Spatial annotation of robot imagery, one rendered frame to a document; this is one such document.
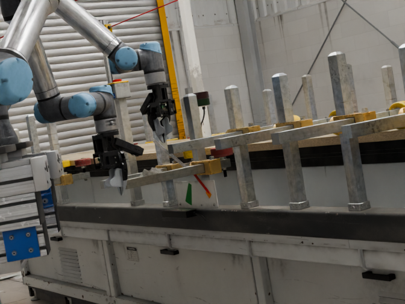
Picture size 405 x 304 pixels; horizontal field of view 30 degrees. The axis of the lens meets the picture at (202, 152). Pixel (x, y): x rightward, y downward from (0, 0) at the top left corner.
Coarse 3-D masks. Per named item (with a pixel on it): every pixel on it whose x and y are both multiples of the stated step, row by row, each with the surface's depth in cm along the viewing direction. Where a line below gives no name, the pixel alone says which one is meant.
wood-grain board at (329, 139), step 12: (384, 132) 221; (396, 132) 218; (144, 144) 472; (252, 144) 273; (264, 144) 267; (300, 144) 252; (312, 144) 247; (324, 144) 242; (336, 144) 238; (72, 156) 464; (84, 156) 428; (144, 156) 337; (156, 156) 328; (180, 156) 313
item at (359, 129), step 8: (376, 120) 174; (384, 120) 176; (392, 120) 177; (400, 120) 179; (344, 128) 171; (352, 128) 170; (360, 128) 171; (368, 128) 172; (376, 128) 174; (384, 128) 175; (392, 128) 177; (344, 136) 171; (352, 136) 169
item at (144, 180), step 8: (224, 160) 273; (184, 168) 263; (192, 168) 265; (200, 168) 267; (224, 168) 274; (144, 176) 254; (152, 176) 256; (160, 176) 257; (168, 176) 259; (176, 176) 261; (184, 176) 263; (128, 184) 250; (136, 184) 252; (144, 184) 254
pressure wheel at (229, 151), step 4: (212, 148) 272; (228, 148) 271; (232, 148) 274; (212, 152) 272; (216, 152) 271; (220, 152) 270; (224, 152) 270; (228, 152) 271; (232, 152) 273; (216, 156) 271; (220, 156) 270; (224, 156) 271; (224, 172) 274; (224, 176) 274
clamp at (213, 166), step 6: (192, 162) 273; (198, 162) 270; (204, 162) 267; (210, 162) 265; (216, 162) 267; (204, 168) 268; (210, 168) 265; (216, 168) 266; (198, 174) 271; (204, 174) 268; (210, 174) 265
